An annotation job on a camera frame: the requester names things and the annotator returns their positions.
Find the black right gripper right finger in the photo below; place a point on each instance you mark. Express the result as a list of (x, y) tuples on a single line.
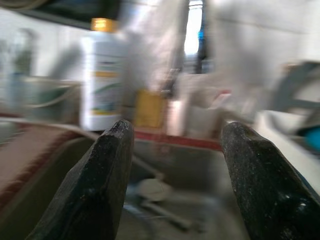
[(262, 190)]

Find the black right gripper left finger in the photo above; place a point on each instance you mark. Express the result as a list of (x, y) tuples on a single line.
[(95, 190)]

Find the white dish rack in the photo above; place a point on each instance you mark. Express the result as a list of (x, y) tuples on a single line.
[(275, 130)]

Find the blue bowl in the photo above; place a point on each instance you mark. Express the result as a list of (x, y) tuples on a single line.
[(313, 140)]

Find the steel sink basin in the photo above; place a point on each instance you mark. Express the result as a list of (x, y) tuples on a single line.
[(187, 162)]

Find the white plastic cup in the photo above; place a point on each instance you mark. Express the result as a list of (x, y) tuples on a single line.
[(207, 112)]

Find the orange sponge block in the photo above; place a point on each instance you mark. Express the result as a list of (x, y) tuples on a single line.
[(150, 110)]

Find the white detergent bottle yellow cap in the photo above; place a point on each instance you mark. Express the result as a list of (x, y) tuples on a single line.
[(102, 75)]

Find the hanging steel wok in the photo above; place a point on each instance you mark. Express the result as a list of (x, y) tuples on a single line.
[(75, 12)]

